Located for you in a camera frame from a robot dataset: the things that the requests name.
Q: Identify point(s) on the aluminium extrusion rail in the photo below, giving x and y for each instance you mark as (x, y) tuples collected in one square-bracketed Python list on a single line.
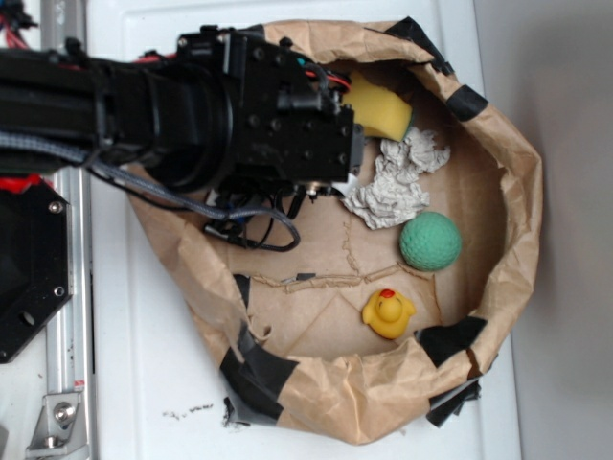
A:
[(69, 342)]

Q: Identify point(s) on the crumpled white paper towel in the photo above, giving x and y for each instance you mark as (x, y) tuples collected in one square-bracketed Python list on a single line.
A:
[(394, 196)]

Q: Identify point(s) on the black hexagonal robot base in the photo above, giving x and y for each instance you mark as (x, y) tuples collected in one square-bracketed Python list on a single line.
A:
[(34, 264)]

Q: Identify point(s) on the yellow rubber duck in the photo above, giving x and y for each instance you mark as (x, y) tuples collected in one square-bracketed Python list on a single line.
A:
[(388, 313)]

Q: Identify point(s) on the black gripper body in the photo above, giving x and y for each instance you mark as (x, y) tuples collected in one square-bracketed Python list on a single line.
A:
[(265, 113)]

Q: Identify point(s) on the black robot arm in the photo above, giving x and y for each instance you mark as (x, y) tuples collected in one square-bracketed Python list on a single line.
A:
[(118, 112)]

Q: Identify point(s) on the brown paper bag bin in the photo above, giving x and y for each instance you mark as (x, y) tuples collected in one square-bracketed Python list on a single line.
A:
[(285, 330)]

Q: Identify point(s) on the yellow sponge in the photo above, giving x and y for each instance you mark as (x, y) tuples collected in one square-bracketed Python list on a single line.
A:
[(382, 113)]

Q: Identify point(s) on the green textured ball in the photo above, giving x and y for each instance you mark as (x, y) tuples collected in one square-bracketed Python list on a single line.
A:
[(430, 242)]

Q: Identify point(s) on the metal corner bracket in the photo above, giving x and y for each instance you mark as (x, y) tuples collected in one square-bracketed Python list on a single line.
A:
[(60, 431)]

